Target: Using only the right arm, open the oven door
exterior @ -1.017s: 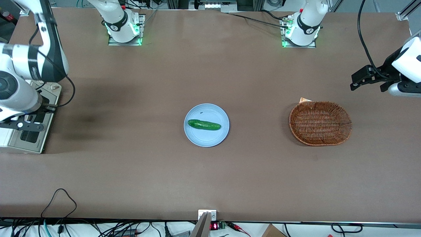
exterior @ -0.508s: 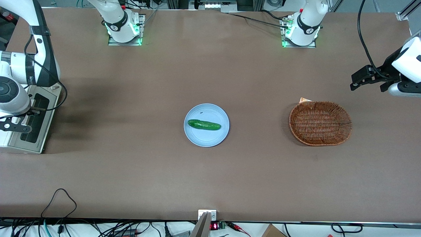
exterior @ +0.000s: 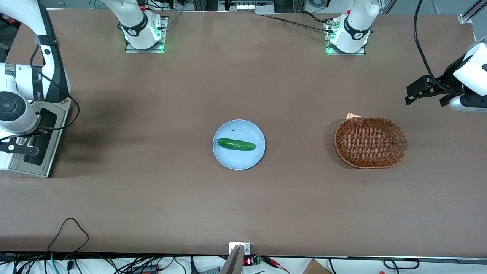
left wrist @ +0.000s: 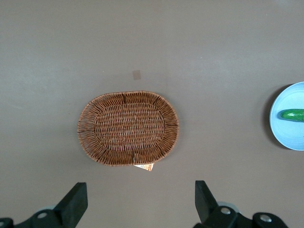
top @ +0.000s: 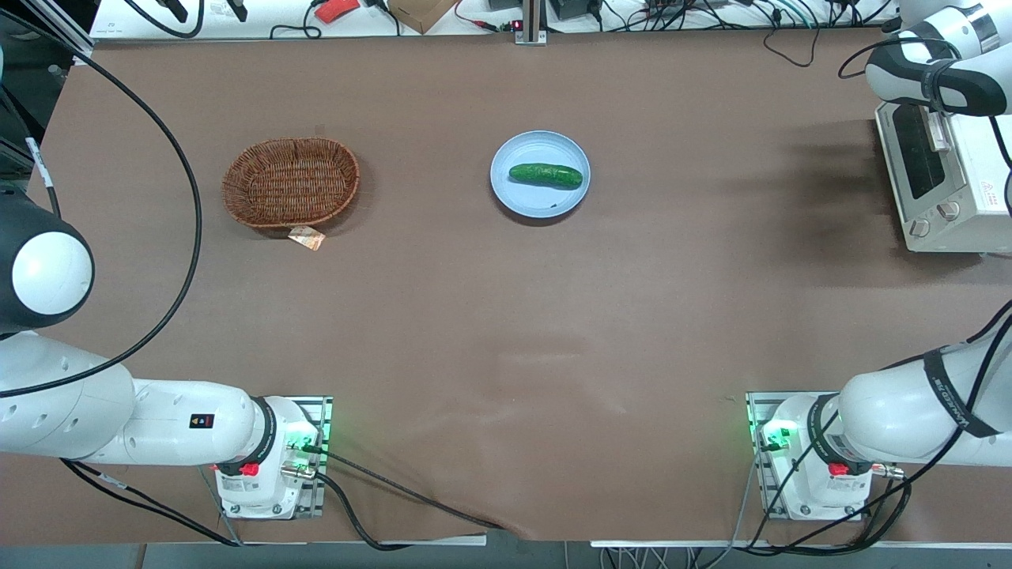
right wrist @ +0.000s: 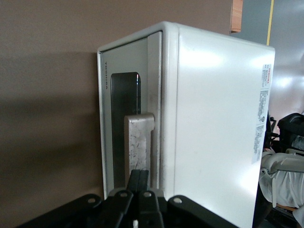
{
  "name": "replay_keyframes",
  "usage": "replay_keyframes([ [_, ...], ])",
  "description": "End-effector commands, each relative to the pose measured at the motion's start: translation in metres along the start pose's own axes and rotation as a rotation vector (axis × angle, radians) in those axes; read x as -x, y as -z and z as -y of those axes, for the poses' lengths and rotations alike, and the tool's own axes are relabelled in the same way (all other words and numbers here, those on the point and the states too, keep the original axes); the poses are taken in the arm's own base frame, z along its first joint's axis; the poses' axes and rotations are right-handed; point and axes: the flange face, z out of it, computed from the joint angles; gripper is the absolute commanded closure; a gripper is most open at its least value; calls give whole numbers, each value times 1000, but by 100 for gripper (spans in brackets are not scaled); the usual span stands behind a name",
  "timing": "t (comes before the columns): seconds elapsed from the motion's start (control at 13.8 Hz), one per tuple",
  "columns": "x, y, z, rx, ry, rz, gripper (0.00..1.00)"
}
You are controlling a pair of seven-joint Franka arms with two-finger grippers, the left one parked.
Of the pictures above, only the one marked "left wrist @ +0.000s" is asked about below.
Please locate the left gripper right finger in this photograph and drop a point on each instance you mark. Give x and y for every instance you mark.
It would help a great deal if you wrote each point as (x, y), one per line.
(211, 213)

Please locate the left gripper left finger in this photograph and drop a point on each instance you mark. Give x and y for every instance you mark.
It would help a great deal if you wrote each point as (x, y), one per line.
(66, 211)

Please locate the orange paper basket tag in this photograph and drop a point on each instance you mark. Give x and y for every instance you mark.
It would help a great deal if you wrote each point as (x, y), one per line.
(146, 167)

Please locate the brown oval wicker basket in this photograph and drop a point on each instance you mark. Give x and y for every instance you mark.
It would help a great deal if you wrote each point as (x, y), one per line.
(128, 128)

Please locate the light blue round plate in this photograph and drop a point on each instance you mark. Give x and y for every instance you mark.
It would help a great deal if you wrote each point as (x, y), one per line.
(289, 133)

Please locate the green cucumber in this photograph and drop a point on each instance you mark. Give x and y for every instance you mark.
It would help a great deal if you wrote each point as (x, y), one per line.
(293, 115)

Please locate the brown tape patch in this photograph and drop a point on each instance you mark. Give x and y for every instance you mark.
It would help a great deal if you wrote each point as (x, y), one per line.
(136, 75)

